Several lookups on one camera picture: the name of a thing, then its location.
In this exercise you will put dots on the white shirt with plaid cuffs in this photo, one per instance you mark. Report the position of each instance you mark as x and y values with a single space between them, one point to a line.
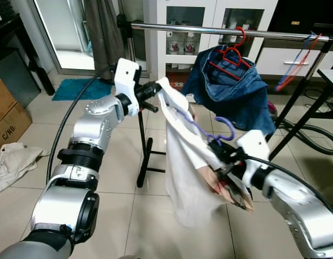
182 162

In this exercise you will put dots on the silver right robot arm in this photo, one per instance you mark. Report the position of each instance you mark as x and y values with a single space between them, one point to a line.
301 210

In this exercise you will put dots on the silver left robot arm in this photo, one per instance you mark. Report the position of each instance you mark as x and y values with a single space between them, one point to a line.
93 121

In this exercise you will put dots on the red plastic hanger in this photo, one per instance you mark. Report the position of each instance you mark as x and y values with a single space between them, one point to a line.
229 54

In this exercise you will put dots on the thin blue hanger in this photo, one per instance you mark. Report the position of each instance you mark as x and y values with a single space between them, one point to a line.
296 63

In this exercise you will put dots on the blue denim garment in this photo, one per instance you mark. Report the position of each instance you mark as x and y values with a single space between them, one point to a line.
236 102

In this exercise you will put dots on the white bottle red label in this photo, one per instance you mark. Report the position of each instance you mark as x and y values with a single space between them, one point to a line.
190 44
175 44

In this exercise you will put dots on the white cabinet with glass doors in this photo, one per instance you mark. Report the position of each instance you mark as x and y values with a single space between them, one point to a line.
155 32

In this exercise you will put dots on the pink small object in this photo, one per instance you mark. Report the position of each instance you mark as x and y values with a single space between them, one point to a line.
272 108

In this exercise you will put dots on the teal floor mat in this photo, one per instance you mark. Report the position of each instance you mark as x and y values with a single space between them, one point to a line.
80 89

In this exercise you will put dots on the metal clothes rack black stand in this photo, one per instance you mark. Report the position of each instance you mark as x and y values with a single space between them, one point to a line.
171 27

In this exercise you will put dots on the grey curtain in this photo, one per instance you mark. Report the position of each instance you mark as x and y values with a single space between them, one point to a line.
104 32

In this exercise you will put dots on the cardboard box black print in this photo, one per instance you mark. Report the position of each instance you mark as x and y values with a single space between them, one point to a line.
7 118

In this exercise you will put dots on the black low cabinet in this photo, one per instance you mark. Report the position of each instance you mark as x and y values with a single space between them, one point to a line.
9 32

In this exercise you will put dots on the beige crumpled cloth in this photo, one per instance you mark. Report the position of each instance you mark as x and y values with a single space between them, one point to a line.
12 162

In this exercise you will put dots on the black flat screen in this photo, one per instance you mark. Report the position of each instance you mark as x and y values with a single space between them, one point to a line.
301 16

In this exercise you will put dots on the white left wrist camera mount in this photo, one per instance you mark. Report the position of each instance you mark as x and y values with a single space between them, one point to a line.
127 75

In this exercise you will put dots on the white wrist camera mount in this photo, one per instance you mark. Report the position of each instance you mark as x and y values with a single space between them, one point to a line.
252 145
127 75

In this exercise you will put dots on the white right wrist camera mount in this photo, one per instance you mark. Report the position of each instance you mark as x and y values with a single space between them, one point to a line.
252 145

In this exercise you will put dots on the glass door white frame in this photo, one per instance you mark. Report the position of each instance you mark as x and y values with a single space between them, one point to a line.
63 27

